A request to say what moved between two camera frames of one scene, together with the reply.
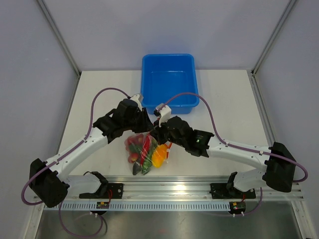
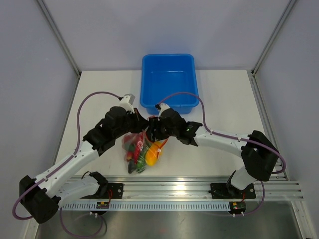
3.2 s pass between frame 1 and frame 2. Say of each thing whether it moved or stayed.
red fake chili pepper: moved
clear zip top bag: moved
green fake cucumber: moved
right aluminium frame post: stayed
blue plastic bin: stayed
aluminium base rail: stayed
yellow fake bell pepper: moved
